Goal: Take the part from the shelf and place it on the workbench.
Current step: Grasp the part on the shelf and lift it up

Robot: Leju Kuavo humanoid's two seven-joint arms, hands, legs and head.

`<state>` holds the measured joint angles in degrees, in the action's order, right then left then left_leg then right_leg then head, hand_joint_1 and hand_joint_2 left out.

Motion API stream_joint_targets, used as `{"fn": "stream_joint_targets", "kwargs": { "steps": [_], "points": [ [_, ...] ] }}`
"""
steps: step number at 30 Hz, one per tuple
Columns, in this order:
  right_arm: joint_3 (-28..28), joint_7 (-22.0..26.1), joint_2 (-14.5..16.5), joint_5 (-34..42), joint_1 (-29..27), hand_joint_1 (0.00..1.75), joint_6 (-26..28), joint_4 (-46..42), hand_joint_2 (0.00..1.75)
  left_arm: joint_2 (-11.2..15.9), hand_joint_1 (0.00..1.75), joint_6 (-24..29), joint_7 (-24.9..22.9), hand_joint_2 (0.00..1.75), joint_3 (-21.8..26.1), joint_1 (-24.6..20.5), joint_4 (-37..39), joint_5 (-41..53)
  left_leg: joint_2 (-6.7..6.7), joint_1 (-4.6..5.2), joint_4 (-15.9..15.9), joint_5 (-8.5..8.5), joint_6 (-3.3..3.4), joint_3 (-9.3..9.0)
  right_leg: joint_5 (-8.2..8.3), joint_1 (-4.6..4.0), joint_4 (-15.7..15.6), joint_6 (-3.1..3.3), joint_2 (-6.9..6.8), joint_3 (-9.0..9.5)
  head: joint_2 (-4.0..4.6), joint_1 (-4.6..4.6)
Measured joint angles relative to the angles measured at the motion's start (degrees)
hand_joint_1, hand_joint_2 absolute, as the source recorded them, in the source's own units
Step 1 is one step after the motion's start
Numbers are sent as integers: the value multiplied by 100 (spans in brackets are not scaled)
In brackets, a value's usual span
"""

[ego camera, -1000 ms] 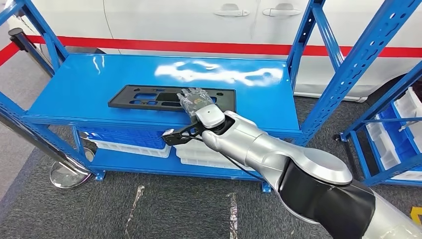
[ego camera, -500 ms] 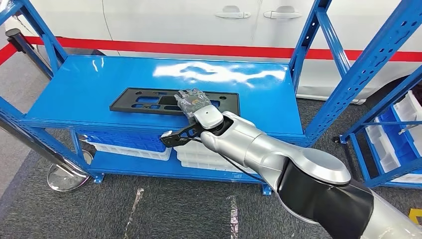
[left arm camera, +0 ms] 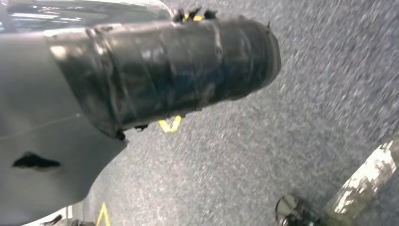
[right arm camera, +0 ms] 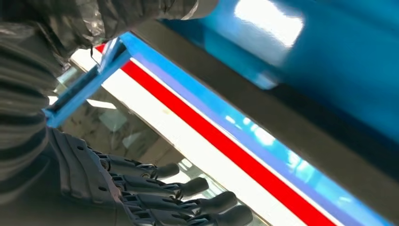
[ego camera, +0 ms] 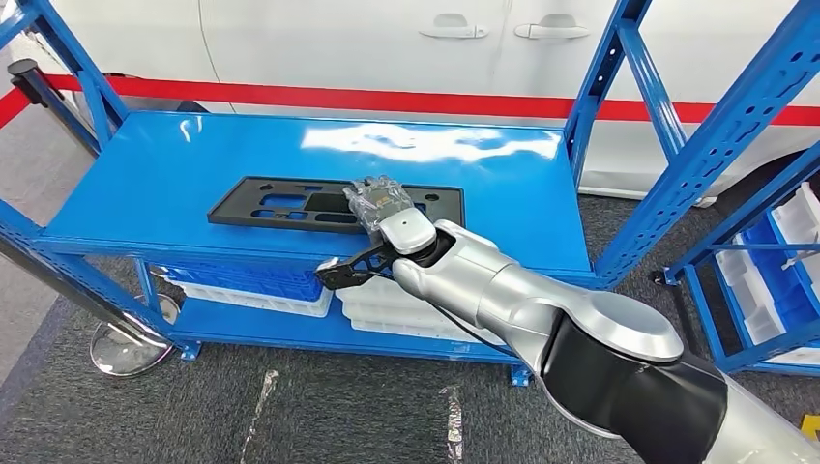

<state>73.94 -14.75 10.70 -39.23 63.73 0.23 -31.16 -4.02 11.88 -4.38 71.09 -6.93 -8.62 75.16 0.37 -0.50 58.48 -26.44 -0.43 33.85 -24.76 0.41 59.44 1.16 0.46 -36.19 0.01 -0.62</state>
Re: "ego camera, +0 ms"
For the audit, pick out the red barrier belt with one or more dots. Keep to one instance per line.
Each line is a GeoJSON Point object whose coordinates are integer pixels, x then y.
{"type": "Point", "coordinates": [384, 100]}
{"type": "Point", "coordinates": [13, 105]}

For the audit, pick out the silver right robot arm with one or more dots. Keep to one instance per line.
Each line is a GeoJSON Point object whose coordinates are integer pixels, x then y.
{"type": "Point", "coordinates": [512, 301]}

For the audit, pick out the black plastic frame part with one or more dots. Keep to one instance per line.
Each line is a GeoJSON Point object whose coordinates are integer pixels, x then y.
{"type": "Point", "coordinates": [237, 211]}

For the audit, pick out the blue shelf rack with casters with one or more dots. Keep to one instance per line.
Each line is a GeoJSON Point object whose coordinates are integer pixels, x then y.
{"type": "Point", "coordinates": [705, 307]}

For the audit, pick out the white plastic storage bin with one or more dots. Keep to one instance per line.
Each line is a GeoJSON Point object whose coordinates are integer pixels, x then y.
{"type": "Point", "coordinates": [749, 301]}
{"type": "Point", "coordinates": [801, 237]}
{"type": "Point", "coordinates": [794, 357]}

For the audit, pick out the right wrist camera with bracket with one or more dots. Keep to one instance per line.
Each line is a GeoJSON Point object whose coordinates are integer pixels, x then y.
{"type": "Point", "coordinates": [339, 275]}

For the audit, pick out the blue steel shelf rack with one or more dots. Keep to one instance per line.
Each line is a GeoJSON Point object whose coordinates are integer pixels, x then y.
{"type": "Point", "coordinates": [160, 179]}

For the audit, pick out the translucent white plastic tray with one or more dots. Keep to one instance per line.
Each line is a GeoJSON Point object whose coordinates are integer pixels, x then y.
{"type": "Point", "coordinates": [384, 312]}
{"type": "Point", "coordinates": [256, 306]}
{"type": "Point", "coordinates": [397, 332]}
{"type": "Point", "coordinates": [365, 294]}

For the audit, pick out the chrome stanchion post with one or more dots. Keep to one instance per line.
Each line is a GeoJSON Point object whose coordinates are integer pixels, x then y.
{"type": "Point", "coordinates": [131, 346]}

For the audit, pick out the clear floor tape marking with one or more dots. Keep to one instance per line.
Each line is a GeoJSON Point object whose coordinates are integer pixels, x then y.
{"type": "Point", "coordinates": [453, 423]}

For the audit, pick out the white car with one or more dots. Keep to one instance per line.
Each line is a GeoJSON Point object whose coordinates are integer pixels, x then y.
{"type": "Point", "coordinates": [320, 38]}

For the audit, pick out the blue plastic storage bin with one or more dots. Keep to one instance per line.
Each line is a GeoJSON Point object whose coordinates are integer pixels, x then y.
{"type": "Point", "coordinates": [778, 282]}

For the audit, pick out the blue plastic crate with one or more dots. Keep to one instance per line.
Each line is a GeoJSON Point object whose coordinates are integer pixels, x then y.
{"type": "Point", "coordinates": [256, 282]}

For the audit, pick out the black-headed stanchion post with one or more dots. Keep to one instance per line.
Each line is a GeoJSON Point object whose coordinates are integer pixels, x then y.
{"type": "Point", "coordinates": [58, 109]}

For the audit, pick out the yellow floor tape square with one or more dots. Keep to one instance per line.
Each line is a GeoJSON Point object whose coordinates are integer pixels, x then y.
{"type": "Point", "coordinates": [811, 428]}

